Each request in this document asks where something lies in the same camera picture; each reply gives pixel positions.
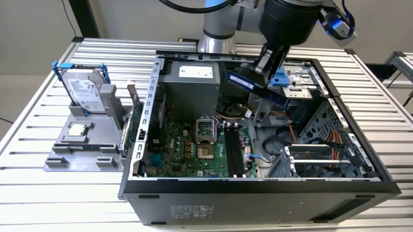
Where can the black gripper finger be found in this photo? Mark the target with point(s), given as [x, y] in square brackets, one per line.
[279, 62]

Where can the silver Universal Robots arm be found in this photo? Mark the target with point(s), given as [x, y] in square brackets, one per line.
[220, 24]

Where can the blue plastic drive latch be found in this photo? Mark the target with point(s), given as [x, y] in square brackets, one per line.
[280, 81]

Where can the black CPU fan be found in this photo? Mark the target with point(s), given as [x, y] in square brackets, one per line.
[231, 110]

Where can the grey power supply unit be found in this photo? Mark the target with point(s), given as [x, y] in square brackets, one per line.
[191, 96]

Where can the yellow tipped black bar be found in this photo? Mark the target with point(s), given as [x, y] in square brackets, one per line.
[183, 39]

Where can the grey metal disk bay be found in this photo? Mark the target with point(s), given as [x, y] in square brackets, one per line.
[312, 151]

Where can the small slatted metal table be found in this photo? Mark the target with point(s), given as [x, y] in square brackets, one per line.
[402, 60]

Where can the CPU socket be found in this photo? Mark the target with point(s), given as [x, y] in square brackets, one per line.
[207, 151]

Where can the green graphics card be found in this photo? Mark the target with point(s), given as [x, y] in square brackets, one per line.
[137, 116]

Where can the green motherboard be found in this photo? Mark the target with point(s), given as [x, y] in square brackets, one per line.
[191, 169]

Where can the blue expansion slot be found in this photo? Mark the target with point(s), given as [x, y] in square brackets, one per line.
[156, 160]

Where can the grey parts rack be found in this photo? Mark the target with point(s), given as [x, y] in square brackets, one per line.
[104, 128]

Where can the hard disk in blue carrier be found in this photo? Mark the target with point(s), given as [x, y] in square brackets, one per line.
[82, 89]

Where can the black PC case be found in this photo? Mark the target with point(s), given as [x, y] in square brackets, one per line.
[227, 207]

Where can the silver CPU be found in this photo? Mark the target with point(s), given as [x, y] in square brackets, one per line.
[77, 130]

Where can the small silver wrist camera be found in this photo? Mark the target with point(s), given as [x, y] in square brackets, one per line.
[263, 62]

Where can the white box wrist camera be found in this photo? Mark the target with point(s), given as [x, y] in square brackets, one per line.
[346, 33]

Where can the black frame post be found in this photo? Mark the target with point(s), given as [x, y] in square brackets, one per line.
[84, 14]

